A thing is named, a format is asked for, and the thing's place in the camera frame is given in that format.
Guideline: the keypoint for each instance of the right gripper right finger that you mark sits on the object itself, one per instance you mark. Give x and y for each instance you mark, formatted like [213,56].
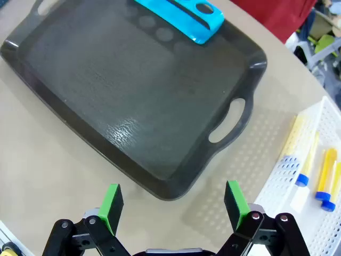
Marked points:
[235,208]

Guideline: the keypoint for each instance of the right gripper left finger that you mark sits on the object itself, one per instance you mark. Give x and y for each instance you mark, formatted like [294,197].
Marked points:
[109,210]

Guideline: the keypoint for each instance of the orange liquid tube blue cap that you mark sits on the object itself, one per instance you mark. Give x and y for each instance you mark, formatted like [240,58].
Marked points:
[328,170]
[337,184]
[310,157]
[293,136]

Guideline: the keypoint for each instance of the white perforated plastic basket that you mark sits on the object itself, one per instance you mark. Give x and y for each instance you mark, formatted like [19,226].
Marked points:
[282,192]

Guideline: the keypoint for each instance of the white paper label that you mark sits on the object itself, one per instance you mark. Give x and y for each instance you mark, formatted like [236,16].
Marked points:
[298,201]

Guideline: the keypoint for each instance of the dark brown plastic tray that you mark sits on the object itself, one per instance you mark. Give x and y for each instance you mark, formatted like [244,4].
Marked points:
[120,93]

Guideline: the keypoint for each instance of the green office chair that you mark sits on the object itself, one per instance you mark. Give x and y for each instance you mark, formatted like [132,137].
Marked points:
[326,44]

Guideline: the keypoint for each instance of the person in red jacket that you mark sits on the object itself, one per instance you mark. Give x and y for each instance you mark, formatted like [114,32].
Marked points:
[274,16]

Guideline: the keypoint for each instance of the blue test tube rack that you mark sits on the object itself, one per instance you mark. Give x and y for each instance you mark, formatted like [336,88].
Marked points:
[167,13]

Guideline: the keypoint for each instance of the white rail with yellow roller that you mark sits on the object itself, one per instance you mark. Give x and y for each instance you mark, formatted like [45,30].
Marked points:
[10,245]

